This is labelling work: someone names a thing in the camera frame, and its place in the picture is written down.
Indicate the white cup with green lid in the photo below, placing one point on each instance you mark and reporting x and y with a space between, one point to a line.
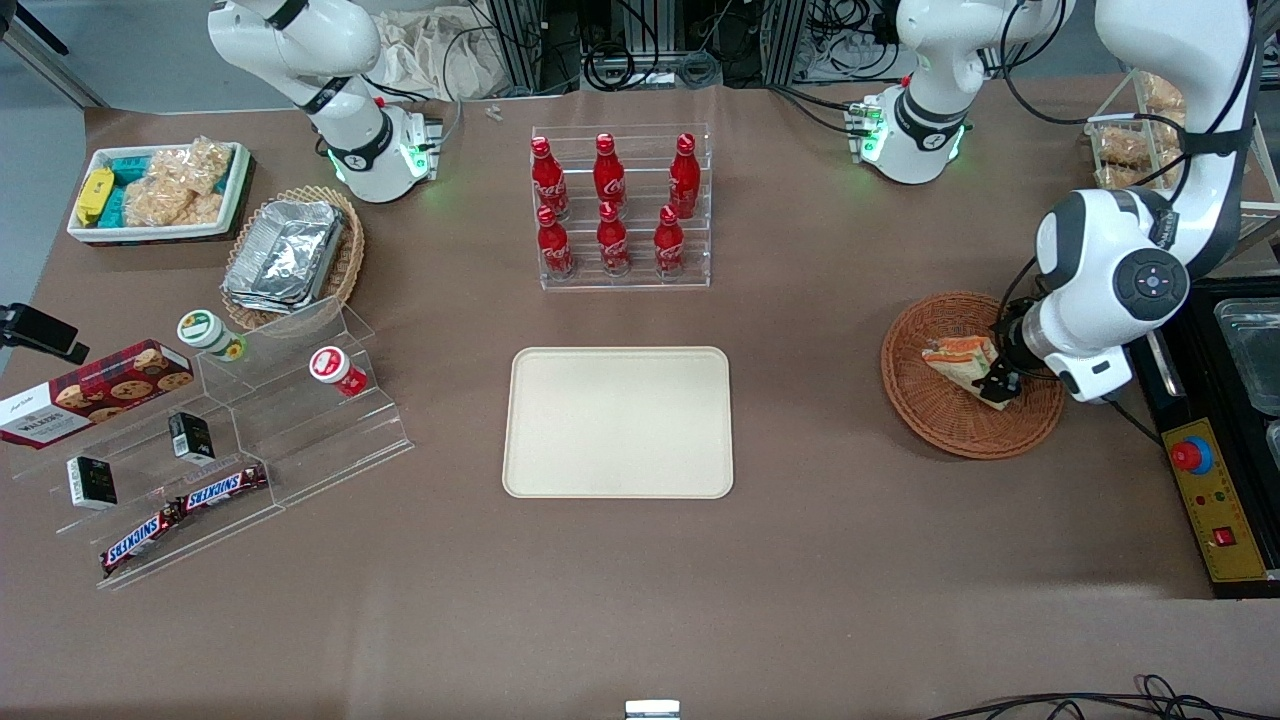
208 332

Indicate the white cup with red lid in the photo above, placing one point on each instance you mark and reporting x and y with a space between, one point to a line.
334 368

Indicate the clear acrylic bottle rack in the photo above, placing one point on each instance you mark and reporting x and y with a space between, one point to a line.
640 270

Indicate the black clamp mount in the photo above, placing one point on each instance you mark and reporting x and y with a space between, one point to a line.
40 332

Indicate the oval light wicker basket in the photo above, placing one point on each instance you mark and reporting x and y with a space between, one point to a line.
348 265

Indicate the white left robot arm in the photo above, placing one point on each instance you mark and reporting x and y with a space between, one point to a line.
1080 240

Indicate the yellow snack package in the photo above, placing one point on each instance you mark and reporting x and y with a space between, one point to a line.
94 195

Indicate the red tartan cookie box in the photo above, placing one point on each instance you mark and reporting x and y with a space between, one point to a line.
95 392

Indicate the small black and white box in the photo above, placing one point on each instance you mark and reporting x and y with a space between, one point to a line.
92 482
190 437

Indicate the clear acrylic stepped shelf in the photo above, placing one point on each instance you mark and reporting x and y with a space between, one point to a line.
300 440

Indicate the bagged fried snack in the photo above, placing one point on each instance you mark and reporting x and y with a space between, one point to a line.
1162 92
1130 176
1120 145

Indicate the round brown wicker basket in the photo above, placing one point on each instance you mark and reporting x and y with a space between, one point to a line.
940 420

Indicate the large steel pan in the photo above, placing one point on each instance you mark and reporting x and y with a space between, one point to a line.
1252 355

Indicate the small silver metal block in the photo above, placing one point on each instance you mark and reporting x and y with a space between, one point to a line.
652 710

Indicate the beige plastic tray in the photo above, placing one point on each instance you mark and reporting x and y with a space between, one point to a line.
617 422

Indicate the brown snickers bar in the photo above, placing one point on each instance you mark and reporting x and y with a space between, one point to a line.
222 488
140 540

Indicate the triangle sandwich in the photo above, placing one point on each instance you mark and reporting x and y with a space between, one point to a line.
958 357

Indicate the clear bag of rice crackers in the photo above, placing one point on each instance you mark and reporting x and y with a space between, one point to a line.
195 165
165 205

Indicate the red cola bottle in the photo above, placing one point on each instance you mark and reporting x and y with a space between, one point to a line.
684 175
608 172
546 180
612 243
554 248
668 244

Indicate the black machine housing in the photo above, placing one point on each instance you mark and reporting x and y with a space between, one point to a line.
1160 400

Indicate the yellow control panel with stop button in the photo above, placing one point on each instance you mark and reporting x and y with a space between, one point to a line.
1222 520

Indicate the white rectangular snack bin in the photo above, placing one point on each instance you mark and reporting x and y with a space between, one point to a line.
235 185

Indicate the stacked aluminium foil containers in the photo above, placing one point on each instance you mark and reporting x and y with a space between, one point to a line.
285 255

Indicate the beige cloth bag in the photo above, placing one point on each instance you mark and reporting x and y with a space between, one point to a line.
420 55

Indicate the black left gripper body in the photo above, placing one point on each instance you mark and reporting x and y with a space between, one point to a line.
1008 352

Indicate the teal snack package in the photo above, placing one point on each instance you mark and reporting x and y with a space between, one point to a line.
130 168
114 208

